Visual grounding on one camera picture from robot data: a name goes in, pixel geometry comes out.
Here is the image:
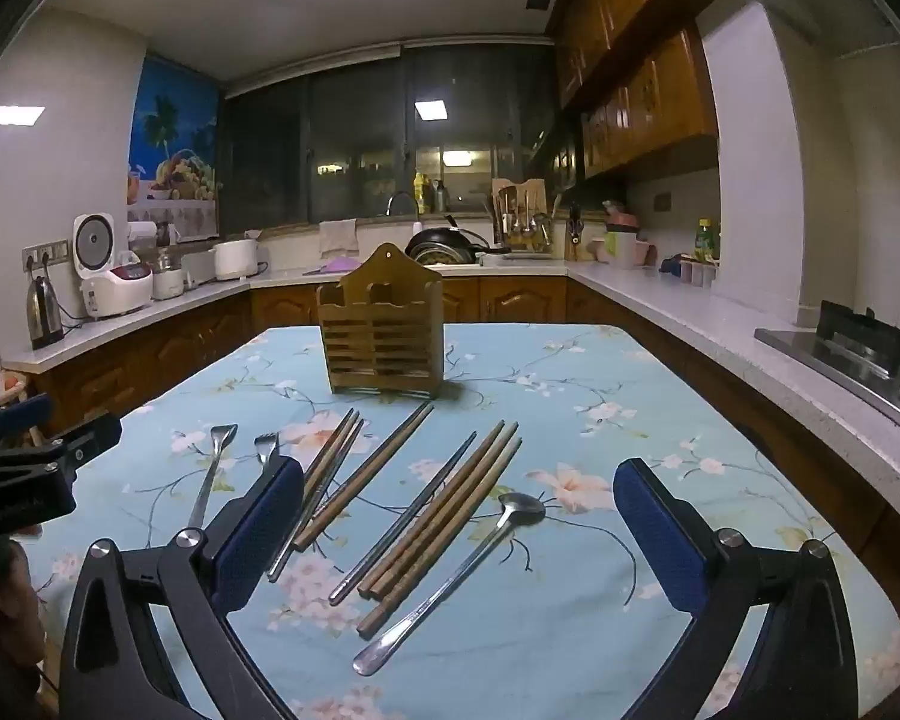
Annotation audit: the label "steel electric kettle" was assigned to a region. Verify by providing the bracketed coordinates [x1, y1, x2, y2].
[26, 275, 65, 350]

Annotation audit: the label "steel gas stove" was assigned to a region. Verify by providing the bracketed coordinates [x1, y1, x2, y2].
[754, 300, 900, 451]

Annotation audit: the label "wooden chopstick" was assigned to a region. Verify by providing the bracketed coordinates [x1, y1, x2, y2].
[356, 439, 523, 635]
[302, 409, 359, 487]
[369, 424, 519, 605]
[357, 420, 506, 598]
[294, 403, 434, 548]
[298, 418, 365, 522]

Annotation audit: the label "small metal fork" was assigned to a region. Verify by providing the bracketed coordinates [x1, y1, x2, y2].
[253, 433, 281, 482]

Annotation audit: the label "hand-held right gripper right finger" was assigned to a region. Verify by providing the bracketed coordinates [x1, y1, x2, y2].
[613, 457, 860, 720]

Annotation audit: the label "white rice cooker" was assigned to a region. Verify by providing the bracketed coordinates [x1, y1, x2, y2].
[73, 211, 155, 321]

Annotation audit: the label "small glass-lid cooker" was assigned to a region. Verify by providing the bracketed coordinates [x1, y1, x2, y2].
[150, 247, 190, 301]

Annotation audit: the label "range hood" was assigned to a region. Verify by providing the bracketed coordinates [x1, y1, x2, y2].
[671, 0, 900, 83]

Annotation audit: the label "wooden base cabinets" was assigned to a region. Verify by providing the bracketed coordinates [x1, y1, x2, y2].
[41, 275, 900, 563]

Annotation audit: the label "white pot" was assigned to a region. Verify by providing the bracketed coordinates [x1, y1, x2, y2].
[211, 238, 261, 282]

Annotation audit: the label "person's left hand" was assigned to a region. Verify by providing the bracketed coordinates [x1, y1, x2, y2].
[0, 536, 47, 691]

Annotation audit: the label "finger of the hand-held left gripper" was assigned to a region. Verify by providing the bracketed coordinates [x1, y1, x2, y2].
[15, 411, 123, 481]
[0, 392, 53, 455]

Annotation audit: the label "wooden utensil holder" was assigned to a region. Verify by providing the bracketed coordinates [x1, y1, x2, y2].
[316, 242, 445, 397]

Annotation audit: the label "row of seasoning jars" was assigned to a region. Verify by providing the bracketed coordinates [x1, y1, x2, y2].
[679, 259, 721, 290]

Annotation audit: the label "dark kitchen window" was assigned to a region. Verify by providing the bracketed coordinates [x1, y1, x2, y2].
[217, 41, 563, 230]

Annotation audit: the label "metal chopstick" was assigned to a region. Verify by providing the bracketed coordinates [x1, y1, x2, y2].
[330, 432, 478, 606]
[268, 457, 338, 583]

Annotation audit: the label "white kitchen countertop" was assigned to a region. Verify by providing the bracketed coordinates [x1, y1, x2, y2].
[0, 251, 900, 511]

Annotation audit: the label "floral light blue tablecloth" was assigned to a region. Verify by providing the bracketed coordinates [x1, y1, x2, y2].
[26, 324, 900, 720]

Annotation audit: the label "small metal dessert spoon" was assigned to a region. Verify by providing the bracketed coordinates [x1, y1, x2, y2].
[187, 424, 239, 530]

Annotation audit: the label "long metal spoon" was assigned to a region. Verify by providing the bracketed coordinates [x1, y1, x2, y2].
[352, 493, 547, 677]

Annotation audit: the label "wall socket strip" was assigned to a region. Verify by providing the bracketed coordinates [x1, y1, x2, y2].
[21, 238, 71, 271]

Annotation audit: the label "wooden wall cabinets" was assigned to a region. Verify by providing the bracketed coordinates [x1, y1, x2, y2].
[547, 0, 721, 181]

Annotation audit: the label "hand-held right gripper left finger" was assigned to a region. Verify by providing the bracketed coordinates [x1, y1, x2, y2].
[60, 456, 305, 720]

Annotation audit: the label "palm and fruit wall poster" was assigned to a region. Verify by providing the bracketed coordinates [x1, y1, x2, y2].
[126, 54, 221, 241]

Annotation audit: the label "hanging dish towel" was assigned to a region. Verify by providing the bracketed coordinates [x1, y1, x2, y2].
[319, 219, 359, 256]

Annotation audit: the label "pink and white containers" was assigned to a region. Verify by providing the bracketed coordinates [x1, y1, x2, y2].
[591, 201, 657, 269]

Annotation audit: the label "black wok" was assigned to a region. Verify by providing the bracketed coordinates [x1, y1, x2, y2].
[405, 216, 511, 267]

